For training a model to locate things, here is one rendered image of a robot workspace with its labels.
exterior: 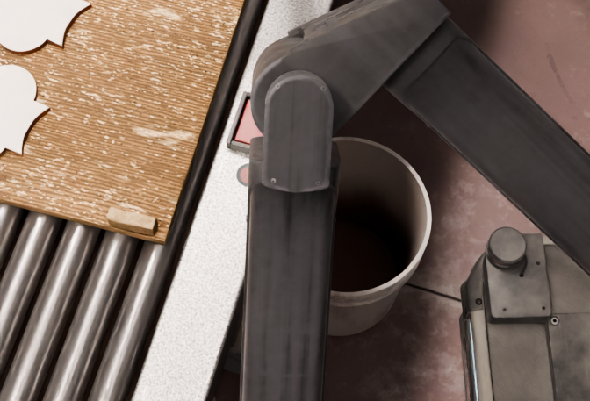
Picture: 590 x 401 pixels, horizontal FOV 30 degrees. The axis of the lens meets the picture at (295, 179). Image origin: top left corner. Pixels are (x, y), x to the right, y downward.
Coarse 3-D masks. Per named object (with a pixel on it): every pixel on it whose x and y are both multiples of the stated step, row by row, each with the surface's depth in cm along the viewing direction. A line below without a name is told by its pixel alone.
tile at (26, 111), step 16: (0, 80) 139; (16, 80) 139; (32, 80) 139; (0, 96) 138; (16, 96) 138; (32, 96) 138; (0, 112) 137; (16, 112) 137; (32, 112) 137; (0, 128) 136; (16, 128) 136; (0, 144) 135; (16, 144) 135
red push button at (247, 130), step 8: (248, 104) 139; (248, 112) 139; (248, 120) 138; (240, 128) 138; (248, 128) 138; (256, 128) 138; (240, 136) 138; (248, 136) 138; (256, 136) 138; (248, 144) 137
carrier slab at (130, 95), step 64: (128, 0) 144; (192, 0) 144; (0, 64) 141; (64, 64) 141; (128, 64) 141; (192, 64) 141; (64, 128) 137; (128, 128) 137; (192, 128) 137; (0, 192) 134; (64, 192) 134; (128, 192) 134
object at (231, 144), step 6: (246, 96) 139; (240, 102) 139; (246, 102) 140; (240, 108) 139; (240, 114) 138; (234, 120) 138; (240, 120) 139; (234, 126) 138; (234, 132) 138; (228, 138) 137; (228, 144) 137; (234, 144) 137; (240, 144) 137; (246, 144) 137; (240, 150) 138; (246, 150) 137
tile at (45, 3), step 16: (0, 0) 143; (16, 0) 143; (32, 0) 143; (48, 0) 143; (64, 0) 143; (80, 0) 143; (0, 16) 142; (16, 16) 142; (32, 16) 142; (48, 16) 142; (64, 16) 142; (0, 32) 141; (16, 32) 141; (32, 32) 141; (48, 32) 141; (64, 32) 141; (16, 48) 140; (32, 48) 140
